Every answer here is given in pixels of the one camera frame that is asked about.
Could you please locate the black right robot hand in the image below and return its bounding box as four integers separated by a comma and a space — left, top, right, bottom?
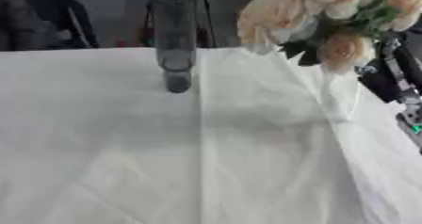
354, 32, 422, 105

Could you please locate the cream rose bouquet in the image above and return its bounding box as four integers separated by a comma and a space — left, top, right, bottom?
235, 0, 422, 123

